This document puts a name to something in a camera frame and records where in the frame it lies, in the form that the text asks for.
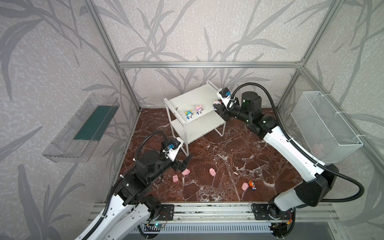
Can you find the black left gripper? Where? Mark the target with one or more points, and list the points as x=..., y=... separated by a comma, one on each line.
x=177, y=162

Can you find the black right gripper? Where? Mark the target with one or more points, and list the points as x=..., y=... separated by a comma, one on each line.
x=223, y=109

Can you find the pink hat blue figurine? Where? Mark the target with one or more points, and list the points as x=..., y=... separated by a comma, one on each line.
x=199, y=110

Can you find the teal blue cat figurine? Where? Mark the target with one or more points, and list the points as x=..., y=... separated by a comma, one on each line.
x=189, y=115

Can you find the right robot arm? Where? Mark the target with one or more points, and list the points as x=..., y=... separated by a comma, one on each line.
x=316, y=182

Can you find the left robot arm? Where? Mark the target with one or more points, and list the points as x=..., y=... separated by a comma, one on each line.
x=129, y=203

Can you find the white two-tier metal shelf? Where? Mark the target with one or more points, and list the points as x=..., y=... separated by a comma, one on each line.
x=198, y=126

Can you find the pink pig toy left-centre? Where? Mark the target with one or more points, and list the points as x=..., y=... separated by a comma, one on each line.
x=186, y=172

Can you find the pink pig toy far left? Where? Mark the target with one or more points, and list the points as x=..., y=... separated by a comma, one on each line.
x=175, y=179

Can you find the pink pig toy centre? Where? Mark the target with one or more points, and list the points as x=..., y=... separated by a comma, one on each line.
x=212, y=172

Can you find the pink pig toy right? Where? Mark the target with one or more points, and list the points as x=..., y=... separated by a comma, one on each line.
x=244, y=186

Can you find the green circuit board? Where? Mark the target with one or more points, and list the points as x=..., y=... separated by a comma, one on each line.
x=155, y=226

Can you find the orange blue figurine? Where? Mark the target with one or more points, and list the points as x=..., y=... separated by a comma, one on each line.
x=252, y=185

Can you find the pink toy in basket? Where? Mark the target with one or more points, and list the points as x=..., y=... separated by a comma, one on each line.
x=318, y=151

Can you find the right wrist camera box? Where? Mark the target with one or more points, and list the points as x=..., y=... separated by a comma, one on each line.
x=225, y=95

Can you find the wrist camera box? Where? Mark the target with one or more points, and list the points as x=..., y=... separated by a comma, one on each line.
x=225, y=95
x=171, y=148

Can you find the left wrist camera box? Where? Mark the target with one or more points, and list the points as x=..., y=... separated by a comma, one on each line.
x=171, y=148

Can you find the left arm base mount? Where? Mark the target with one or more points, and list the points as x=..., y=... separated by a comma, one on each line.
x=159, y=212

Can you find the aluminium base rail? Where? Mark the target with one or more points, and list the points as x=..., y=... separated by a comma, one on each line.
x=237, y=217

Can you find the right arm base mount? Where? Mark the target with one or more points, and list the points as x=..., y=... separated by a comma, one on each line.
x=283, y=221

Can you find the clear plastic wall bin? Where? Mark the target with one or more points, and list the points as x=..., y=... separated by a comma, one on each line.
x=79, y=138

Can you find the white wire mesh basket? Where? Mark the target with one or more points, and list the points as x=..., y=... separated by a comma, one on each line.
x=320, y=123

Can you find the aluminium enclosure frame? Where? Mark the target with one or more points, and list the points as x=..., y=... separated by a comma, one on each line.
x=354, y=95

